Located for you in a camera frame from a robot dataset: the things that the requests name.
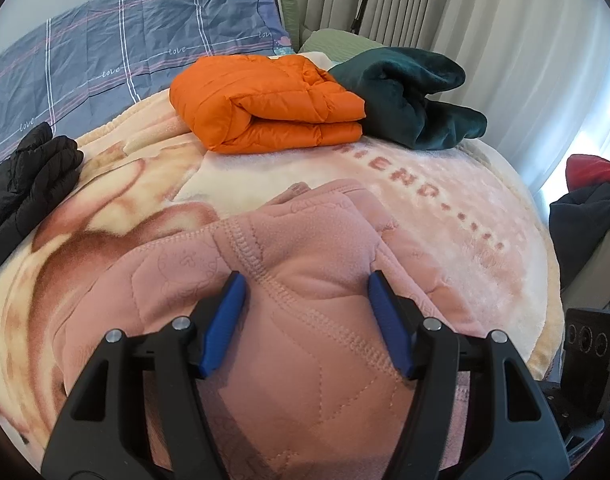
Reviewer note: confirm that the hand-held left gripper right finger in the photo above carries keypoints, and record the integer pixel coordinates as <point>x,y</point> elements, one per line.
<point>390,330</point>

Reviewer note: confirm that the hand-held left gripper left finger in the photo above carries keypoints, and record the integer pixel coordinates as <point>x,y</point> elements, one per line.
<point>222,330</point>

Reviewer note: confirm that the pink quilted garment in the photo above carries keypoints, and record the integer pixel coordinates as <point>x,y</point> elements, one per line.
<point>305,260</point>

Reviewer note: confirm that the dark navy cloth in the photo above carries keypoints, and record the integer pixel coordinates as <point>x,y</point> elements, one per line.
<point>585,225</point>

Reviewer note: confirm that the pink cream printed blanket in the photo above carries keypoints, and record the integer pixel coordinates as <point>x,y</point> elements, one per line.
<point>435,200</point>

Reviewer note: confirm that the red cloth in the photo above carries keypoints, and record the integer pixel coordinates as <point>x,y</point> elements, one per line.
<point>595,170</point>

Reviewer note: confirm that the folded orange puffer jacket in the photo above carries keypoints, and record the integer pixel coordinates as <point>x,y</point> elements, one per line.
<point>255,100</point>

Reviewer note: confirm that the dark green fleece garment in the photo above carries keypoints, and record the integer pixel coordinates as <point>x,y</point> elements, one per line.
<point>400,95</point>

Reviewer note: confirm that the black puffer jacket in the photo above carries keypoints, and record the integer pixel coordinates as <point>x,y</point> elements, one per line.
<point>30,175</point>

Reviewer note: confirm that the light green pillow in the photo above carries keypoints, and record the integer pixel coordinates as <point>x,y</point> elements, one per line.
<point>335,45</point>

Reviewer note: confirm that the blue plaid pillow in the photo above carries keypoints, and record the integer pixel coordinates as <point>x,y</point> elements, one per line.
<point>110,45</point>

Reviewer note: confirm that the beige curtain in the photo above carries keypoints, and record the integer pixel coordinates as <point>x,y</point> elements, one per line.
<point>485,20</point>

